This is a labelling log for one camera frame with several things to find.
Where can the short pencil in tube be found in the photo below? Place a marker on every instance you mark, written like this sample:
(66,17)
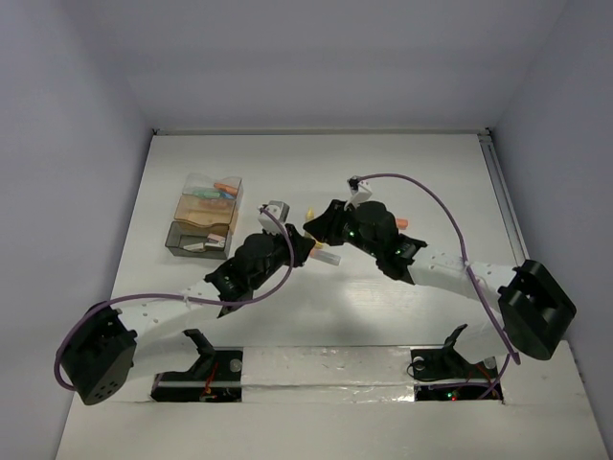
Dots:
(327,258)

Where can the dark grey plastic container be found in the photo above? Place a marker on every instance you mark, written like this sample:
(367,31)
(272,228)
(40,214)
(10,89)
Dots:
(182,233)

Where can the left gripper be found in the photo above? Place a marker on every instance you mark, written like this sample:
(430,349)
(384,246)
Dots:
(297,244)

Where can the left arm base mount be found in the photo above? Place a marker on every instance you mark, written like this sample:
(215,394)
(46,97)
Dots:
(214,377)

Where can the pink highlighter pen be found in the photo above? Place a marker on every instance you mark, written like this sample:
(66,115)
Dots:
(218,203)

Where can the silver foil strip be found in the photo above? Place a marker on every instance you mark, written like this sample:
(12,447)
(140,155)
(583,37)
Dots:
(333,375)

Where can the small boxed eraser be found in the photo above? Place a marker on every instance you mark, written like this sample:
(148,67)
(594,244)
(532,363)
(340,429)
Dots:
(215,240)

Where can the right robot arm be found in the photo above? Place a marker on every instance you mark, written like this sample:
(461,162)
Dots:
(414,262)

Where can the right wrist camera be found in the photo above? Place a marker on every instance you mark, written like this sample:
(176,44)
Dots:
(361,192)

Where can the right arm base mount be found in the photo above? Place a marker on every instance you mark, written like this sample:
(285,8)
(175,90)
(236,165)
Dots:
(444,376)

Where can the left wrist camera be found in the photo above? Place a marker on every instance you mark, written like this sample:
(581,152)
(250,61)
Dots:
(273,216)

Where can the orange plastic container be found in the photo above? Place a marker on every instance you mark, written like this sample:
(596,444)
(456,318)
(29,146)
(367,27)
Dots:
(189,210)

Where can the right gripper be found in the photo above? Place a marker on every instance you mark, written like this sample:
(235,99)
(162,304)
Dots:
(326,226)

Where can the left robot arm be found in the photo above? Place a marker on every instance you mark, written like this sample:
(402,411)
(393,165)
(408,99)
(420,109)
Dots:
(140,335)

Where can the white eraser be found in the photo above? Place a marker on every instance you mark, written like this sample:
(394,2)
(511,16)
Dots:
(195,247)

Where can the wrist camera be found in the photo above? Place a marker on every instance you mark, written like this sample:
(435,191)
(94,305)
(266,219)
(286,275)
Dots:
(361,192)
(273,216)

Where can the orange highlighter pen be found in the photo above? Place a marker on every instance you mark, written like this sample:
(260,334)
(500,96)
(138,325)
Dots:
(227,189)

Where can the green highlighter pen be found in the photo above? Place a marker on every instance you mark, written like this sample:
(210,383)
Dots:
(208,194)

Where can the clear plastic container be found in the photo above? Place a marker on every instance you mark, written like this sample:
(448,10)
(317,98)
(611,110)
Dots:
(196,181)

